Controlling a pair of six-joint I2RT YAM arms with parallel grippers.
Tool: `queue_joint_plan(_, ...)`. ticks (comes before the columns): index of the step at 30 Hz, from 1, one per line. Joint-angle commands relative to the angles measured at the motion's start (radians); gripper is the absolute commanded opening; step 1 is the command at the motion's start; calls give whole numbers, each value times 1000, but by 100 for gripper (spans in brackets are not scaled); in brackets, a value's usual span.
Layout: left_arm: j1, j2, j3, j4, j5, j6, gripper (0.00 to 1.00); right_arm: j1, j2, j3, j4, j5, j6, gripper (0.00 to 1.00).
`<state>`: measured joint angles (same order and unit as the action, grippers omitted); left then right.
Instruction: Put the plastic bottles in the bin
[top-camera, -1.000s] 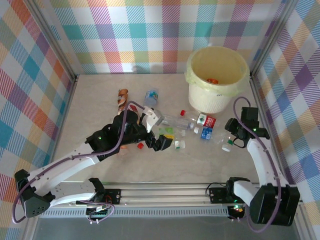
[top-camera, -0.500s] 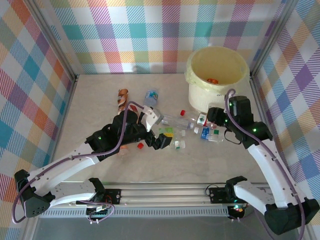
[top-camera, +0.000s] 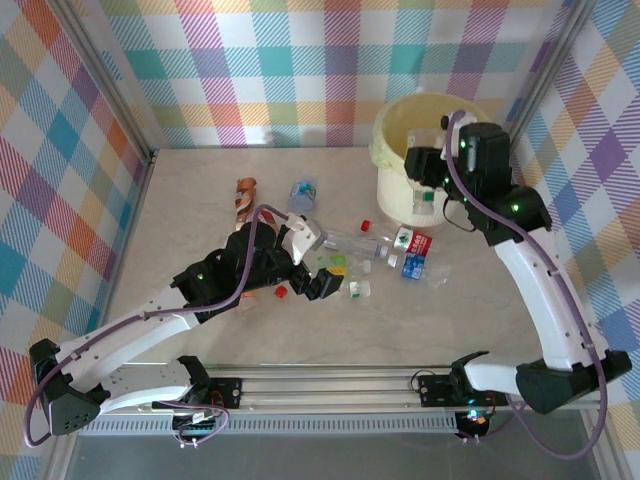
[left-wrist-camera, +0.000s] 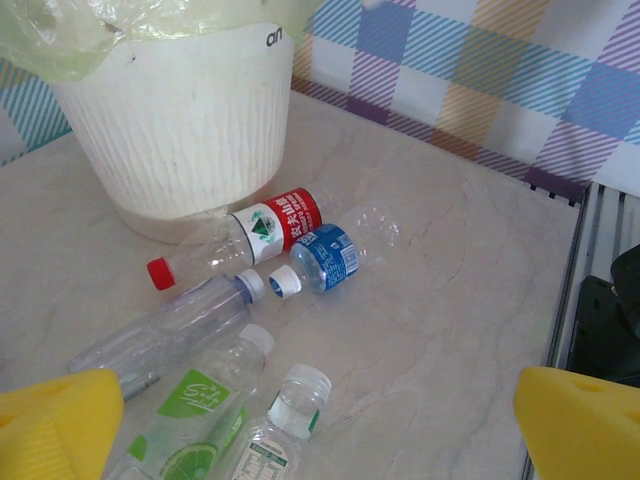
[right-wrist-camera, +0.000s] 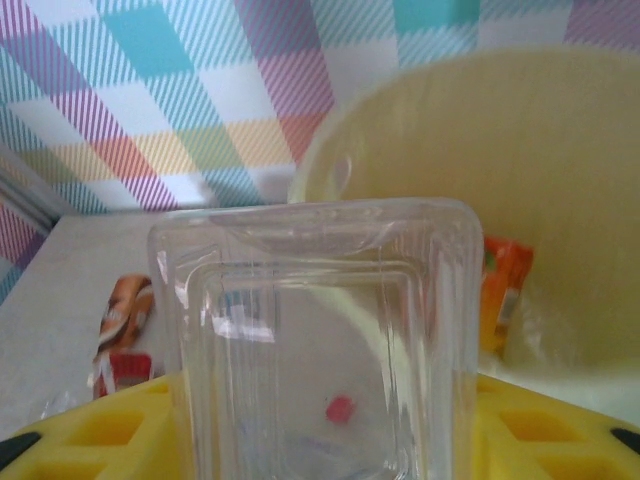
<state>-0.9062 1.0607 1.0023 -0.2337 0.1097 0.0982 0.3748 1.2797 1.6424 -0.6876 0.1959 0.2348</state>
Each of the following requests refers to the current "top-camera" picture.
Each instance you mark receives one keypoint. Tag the mountain label bottle red cap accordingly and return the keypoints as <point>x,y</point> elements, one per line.
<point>412,241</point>

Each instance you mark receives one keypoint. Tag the green white label bottle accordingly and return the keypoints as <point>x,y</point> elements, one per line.
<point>359,289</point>

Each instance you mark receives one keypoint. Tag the blue label bottle white cap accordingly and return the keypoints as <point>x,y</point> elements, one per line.
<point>412,267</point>

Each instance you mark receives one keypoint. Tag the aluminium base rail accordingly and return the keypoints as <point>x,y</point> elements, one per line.
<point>325,387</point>

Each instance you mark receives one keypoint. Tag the aluminium corner post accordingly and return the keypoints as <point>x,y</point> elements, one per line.
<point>114,75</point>
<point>544,75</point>

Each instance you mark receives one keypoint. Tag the aluminium side rail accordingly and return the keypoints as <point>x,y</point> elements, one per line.
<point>138,200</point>

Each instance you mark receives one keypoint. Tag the clear bottle green cap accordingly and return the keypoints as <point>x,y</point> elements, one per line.
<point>425,205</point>

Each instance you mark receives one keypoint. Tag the brown orange label bottle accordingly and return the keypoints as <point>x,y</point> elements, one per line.
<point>245,197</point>

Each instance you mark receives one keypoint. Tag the translucent yellow bin liner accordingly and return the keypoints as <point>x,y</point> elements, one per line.
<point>382,150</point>

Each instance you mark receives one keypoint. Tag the crushed clear bottle white cap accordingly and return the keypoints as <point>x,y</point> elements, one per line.
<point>437,280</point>

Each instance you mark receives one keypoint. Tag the long clear plastic bottle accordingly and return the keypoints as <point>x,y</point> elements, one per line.
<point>350,245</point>

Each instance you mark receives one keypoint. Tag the crushed green label bottle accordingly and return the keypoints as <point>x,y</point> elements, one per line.
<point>334,260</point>

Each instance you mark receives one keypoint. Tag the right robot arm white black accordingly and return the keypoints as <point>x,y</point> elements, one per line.
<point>540,300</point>

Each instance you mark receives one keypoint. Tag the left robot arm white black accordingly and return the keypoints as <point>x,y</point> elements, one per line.
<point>140,330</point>

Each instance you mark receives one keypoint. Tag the white plastic bin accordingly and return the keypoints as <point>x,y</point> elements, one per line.
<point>395,200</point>

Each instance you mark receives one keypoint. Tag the colourful blue label bottle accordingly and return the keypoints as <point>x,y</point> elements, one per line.
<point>302,192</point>

